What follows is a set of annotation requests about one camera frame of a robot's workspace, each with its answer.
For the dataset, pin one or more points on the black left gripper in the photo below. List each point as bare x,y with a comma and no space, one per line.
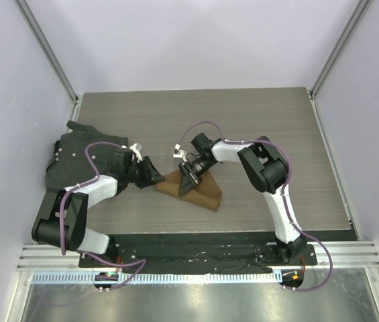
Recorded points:
151,176

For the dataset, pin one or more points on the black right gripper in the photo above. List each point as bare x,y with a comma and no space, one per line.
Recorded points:
189,179

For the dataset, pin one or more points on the brown cloth napkin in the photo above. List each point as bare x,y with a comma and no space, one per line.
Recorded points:
207,194

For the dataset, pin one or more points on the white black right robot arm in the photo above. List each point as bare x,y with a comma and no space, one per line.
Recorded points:
267,170

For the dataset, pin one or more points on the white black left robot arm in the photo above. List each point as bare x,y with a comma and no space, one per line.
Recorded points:
62,217

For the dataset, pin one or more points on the dark striped folded shirt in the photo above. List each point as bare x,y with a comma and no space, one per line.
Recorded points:
69,164

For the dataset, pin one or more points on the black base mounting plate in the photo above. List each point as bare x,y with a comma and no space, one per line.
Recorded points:
207,253

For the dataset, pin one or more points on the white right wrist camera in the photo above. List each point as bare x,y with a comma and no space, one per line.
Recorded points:
179,153

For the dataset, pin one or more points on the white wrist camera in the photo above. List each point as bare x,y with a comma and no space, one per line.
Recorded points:
179,153
136,149

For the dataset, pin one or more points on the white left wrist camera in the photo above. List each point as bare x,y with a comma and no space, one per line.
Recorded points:
136,149

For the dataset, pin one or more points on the white slotted cable duct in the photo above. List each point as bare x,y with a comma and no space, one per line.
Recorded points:
98,277

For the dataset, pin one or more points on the aluminium frame rail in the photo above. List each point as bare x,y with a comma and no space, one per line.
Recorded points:
344,254

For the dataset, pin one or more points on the left aluminium corner post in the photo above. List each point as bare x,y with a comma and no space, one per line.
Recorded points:
45,47

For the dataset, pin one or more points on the aluminium corner post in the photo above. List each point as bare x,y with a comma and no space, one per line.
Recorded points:
45,47
350,27

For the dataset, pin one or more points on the right aluminium corner post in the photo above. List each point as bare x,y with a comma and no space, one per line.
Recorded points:
350,27

